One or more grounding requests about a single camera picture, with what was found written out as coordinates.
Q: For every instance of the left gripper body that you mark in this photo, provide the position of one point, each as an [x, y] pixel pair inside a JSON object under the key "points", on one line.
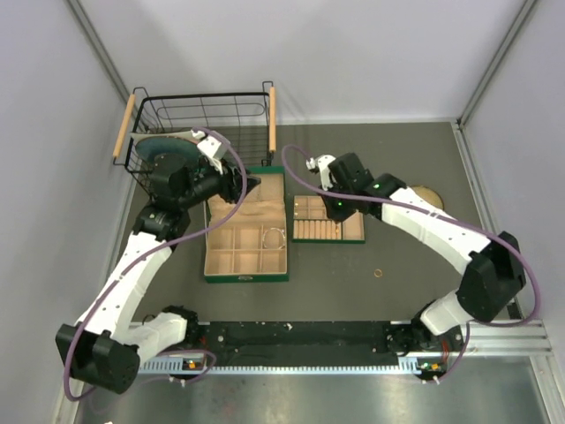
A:
{"points": [[228, 189]]}

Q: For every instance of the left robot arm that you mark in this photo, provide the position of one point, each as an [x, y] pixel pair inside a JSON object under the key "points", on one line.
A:
{"points": [[101, 349]]}

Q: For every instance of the teal ceramic plate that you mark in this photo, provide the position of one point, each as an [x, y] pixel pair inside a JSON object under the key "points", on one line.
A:
{"points": [[149, 149]]}

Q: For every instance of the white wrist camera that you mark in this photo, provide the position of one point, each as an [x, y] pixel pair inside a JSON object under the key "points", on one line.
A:
{"points": [[214, 151], [320, 165]]}

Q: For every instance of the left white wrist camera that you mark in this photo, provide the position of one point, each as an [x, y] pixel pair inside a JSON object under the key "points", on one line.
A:
{"points": [[214, 151]]}

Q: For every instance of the wooden bowl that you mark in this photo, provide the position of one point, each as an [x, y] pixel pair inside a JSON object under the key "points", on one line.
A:
{"points": [[429, 195]]}

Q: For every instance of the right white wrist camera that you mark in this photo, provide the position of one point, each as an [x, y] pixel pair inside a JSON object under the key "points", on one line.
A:
{"points": [[320, 165]]}

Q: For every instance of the black wire basket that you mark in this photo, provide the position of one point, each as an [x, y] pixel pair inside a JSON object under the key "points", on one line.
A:
{"points": [[246, 118]]}

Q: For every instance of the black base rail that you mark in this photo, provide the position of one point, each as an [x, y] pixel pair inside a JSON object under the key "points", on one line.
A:
{"points": [[304, 344]]}

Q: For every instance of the green jewelry tray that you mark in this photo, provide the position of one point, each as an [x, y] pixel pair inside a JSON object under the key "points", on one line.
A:
{"points": [[311, 224]]}

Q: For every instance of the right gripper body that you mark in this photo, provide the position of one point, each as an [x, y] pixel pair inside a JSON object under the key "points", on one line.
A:
{"points": [[339, 208]]}

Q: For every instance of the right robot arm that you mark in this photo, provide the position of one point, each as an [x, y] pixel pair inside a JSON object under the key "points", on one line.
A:
{"points": [[491, 275]]}

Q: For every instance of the green jewelry box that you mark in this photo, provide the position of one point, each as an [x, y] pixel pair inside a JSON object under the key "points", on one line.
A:
{"points": [[252, 247]]}

